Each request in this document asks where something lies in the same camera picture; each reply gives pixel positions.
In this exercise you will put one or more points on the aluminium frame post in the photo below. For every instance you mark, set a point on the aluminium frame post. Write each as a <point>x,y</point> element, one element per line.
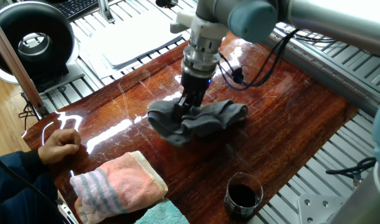
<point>15,65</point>

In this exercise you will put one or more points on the long aluminium profile rail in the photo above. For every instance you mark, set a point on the long aluminium profile rail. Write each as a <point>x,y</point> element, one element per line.
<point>333,77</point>

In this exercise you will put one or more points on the pink striped towel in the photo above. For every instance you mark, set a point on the pink striped towel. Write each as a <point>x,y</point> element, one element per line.
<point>121,183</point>

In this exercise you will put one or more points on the black keyboard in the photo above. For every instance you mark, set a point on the black keyboard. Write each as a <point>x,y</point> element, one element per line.
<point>74,7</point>

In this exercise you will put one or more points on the grey cleaning cloth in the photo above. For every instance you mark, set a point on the grey cleaning cloth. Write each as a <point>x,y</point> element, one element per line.
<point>215,118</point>

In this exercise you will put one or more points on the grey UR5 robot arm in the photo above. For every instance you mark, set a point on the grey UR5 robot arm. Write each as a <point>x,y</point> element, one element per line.
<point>333,21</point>

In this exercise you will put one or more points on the metal clamp bracket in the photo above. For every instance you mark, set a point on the metal clamp bracket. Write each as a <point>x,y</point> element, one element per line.
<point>105,11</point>

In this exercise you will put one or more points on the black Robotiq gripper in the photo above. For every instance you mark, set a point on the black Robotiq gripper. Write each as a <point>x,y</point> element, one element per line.
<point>194,85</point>

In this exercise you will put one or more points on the black round fan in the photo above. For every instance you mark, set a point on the black round fan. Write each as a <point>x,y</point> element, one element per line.
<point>59,46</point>

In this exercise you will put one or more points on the teal towel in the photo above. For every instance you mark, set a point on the teal towel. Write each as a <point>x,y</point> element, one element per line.
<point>165,214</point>

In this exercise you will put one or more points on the forearm in dark blue sleeve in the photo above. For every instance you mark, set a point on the forearm in dark blue sleeve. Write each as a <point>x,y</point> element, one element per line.
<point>12,186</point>

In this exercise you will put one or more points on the person's bare hand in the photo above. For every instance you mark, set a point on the person's bare hand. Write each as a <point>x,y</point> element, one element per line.
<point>59,143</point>

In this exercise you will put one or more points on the glass of dark liquid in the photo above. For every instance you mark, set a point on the glass of dark liquid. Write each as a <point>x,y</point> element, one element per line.
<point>243,196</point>

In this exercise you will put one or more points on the white paper stack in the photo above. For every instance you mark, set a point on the white paper stack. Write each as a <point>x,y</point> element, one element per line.
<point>131,43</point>

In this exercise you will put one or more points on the silver robot mounting plate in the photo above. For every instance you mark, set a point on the silver robot mounting plate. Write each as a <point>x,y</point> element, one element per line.
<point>314,208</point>

